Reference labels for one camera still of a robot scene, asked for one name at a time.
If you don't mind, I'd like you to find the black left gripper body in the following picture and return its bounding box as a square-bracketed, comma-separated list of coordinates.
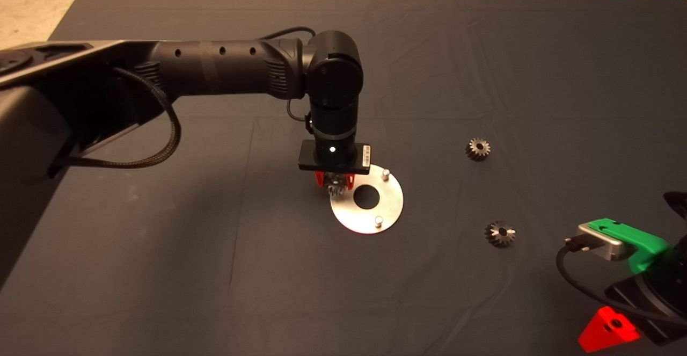
[298, 130, 372, 176]

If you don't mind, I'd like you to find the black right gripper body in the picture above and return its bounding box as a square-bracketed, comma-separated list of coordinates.
[605, 264, 687, 346]

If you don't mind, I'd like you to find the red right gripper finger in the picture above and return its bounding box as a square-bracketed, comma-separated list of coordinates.
[578, 306, 641, 353]

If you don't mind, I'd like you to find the steel planetary gear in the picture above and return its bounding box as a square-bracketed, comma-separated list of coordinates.
[485, 221, 517, 248]
[326, 173, 347, 198]
[465, 137, 491, 162]

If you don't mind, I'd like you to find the round metal carrier plate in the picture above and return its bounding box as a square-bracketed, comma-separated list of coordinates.
[330, 164, 404, 235]

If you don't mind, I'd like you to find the dark grey table cloth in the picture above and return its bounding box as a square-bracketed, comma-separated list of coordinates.
[0, 0, 687, 356]

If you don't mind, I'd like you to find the green right camera mount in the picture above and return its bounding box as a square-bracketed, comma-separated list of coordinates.
[588, 217, 671, 277]

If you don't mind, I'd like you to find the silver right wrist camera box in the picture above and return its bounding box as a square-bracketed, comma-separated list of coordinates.
[577, 224, 626, 261]

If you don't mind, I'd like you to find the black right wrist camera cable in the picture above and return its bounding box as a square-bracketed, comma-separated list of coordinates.
[556, 236, 687, 329]

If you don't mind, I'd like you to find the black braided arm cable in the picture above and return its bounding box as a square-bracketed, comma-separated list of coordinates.
[54, 66, 182, 170]

